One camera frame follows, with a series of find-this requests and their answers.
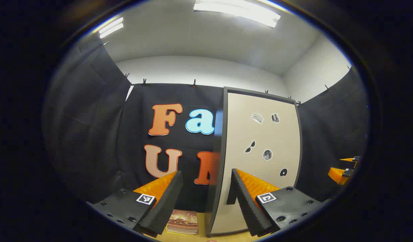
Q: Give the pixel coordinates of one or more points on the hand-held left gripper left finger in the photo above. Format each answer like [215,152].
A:
[166,201]

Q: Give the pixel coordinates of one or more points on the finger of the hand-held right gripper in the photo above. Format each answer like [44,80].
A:
[348,159]
[336,174]

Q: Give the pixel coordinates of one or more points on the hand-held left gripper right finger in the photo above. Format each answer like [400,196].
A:
[248,208]

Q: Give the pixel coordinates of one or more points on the beige cabinet door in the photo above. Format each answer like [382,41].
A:
[240,127]

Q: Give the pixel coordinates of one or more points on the grey cabinet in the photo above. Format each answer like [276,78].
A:
[217,151]

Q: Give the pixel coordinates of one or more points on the stack of books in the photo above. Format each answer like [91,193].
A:
[182,220]

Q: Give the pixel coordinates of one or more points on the black backdrop cloth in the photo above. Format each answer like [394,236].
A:
[92,134]

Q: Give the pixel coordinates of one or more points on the row of cloth clips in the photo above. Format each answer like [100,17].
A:
[144,81]

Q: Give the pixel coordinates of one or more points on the small ceiling light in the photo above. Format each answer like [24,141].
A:
[111,27]

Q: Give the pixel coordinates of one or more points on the long ceiling light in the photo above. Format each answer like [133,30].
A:
[240,10]

